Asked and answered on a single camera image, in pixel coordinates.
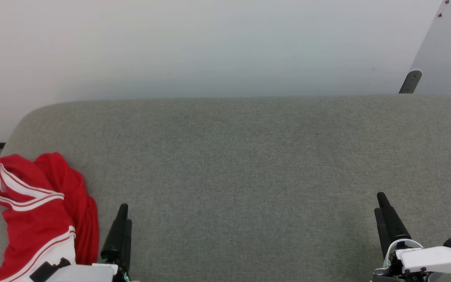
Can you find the dark grey metal bracket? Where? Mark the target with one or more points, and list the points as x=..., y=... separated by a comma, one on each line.
x=410, y=81

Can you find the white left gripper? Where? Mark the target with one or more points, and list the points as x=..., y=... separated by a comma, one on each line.
x=88, y=273

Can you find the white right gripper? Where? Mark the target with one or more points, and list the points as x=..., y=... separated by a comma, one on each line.
x=433, y=260

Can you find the red white basketball jersey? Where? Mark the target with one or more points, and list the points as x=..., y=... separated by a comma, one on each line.
x=37, y=219

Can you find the white wall panel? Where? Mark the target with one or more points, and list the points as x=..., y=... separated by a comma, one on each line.
x=450, y=51

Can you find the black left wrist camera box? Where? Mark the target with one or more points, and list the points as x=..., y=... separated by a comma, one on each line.
x=47, y=270

